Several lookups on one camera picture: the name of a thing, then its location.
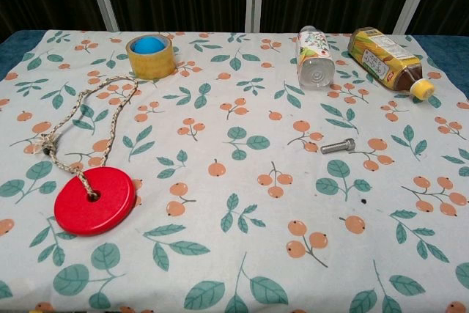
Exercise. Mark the silver metal bolt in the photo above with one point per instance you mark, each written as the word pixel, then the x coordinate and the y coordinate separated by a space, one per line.
pixel 338 145

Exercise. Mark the yellow packing tape roll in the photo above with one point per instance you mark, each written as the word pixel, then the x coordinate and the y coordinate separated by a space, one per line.
pixel 151 63

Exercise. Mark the floral printed tablecloth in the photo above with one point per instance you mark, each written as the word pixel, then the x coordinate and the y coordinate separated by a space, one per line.
pixel 234 188

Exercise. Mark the blue ball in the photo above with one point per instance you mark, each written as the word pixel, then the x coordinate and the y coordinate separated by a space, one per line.
pixel 148 45

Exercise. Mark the clear empty plastic bottle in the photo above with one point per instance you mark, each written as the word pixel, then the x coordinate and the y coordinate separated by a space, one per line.
pixel 314 57

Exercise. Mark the red wooden disc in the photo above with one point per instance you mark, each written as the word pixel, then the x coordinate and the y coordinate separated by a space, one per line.
pixel 95 201

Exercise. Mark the yellow-capped tea bottle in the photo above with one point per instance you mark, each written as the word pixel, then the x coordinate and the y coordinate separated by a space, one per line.
pixel 384 58

